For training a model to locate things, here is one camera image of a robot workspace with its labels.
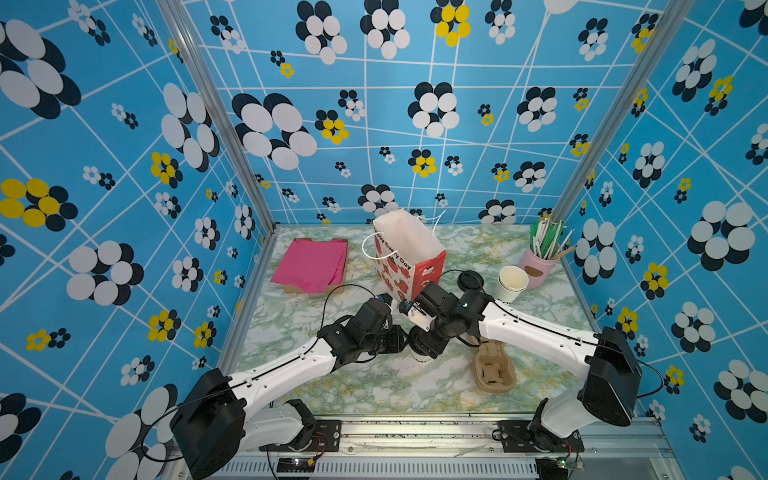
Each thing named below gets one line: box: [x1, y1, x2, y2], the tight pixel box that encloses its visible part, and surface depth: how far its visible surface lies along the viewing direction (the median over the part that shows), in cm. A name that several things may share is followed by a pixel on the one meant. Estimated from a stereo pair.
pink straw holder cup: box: [520, 246, 561, 289], surface depth 98 cm
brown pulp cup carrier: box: [474, 339, 516, 393], surface depth 81 cm
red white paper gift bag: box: [373, 208, 447, 302], surface depth 88 cm
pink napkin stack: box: [270, 239, 348, 294], surface depth 107 cm
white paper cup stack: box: [495, 265, 529, 303], surface depth 92 cm
